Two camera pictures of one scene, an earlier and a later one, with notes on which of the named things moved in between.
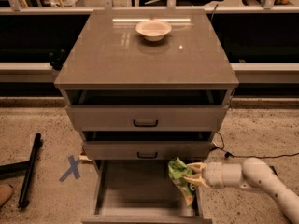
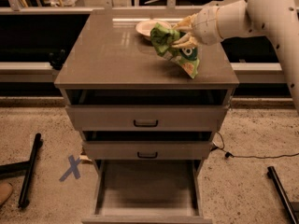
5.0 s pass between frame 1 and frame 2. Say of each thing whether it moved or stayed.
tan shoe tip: stayed
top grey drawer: stayed
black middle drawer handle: stayed
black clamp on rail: stayed
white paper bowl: stayed
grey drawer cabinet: stayed
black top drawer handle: stayed
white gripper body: moved
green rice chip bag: moved
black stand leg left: stayed
